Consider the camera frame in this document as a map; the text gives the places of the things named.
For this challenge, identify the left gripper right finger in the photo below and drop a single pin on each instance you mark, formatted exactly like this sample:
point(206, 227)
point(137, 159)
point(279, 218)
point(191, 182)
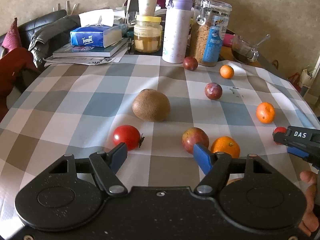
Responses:
point(215, 168)

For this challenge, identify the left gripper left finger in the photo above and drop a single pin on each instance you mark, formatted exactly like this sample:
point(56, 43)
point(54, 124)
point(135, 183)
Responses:
point(105, 167)

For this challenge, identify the orange mandarin with stem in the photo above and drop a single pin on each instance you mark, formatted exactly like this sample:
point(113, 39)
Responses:
point(227, 145)

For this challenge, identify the large red tomato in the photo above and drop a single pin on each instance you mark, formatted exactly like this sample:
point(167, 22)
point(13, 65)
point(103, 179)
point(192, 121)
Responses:
point(282, 130)

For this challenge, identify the brown kiwi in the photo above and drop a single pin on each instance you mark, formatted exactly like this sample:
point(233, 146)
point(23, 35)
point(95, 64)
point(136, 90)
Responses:
point(151, 105)

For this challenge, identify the person's hand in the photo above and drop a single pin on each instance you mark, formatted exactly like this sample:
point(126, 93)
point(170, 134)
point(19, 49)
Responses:
point(309, 223)

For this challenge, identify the small red tomato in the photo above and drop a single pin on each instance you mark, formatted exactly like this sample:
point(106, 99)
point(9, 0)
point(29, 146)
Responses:
point(129, 135)

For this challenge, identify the orange mandarin middle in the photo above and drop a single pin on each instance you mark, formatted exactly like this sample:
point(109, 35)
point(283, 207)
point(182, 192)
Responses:
point(265, 113)

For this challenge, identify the white paper shopping bag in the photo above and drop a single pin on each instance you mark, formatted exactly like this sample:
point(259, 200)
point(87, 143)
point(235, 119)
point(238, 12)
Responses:
point(306, 80)

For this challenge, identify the red paper shopping bag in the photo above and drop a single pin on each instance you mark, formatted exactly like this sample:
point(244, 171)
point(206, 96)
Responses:
point(294, 80)

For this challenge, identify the dark plum near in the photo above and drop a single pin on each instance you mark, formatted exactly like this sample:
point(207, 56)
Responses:
point(213, 91)

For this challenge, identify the dark plum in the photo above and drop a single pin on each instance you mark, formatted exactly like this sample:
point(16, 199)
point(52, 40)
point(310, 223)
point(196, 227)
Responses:
point(213, 91)
point(190, 63)

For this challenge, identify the checkered tablecloth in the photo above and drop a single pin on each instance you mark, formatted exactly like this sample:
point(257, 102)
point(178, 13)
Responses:
point(78, 110)

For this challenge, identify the small far mandarin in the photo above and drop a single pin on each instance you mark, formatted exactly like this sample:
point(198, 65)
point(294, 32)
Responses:
point(226, 71)

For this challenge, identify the dark plum far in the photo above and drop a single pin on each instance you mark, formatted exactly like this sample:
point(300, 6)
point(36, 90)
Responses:
point(190, 63)

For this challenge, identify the metal spoon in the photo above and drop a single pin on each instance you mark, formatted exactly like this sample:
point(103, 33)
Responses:
point(261, 41)

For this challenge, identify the stack of books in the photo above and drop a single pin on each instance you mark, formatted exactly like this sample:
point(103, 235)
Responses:
point(91, 56)

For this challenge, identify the blue tissue pack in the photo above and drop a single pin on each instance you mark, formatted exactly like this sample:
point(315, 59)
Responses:
point(96, 36)

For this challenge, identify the black leather sofa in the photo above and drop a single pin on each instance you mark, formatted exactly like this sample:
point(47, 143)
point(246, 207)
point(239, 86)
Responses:
point(26, 30)

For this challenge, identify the dark red blanket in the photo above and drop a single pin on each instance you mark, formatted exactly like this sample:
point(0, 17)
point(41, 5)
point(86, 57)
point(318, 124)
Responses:
point(12, 65)

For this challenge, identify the grey puffer jacket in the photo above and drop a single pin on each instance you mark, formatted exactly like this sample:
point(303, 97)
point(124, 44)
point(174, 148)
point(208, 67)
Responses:
point(50, 38)

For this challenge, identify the yellow lid glass jar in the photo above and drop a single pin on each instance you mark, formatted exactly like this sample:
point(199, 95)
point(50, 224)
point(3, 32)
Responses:
point(148, 34)

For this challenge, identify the glass cereal jar blue label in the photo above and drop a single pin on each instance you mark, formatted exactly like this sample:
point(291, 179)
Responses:
point(208, 31)

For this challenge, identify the white purple thermos bottle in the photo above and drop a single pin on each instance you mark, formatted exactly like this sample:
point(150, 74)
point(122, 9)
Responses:
point(176, 30)

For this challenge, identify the magenta cushion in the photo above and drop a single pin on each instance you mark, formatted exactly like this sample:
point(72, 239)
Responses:
point(12, 39)

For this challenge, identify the white paper cup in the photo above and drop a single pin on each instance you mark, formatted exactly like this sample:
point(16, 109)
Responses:
point(147, 7)

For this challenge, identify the glass bowl with handle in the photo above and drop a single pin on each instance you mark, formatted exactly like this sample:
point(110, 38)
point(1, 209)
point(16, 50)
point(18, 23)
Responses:
point(243, 51)

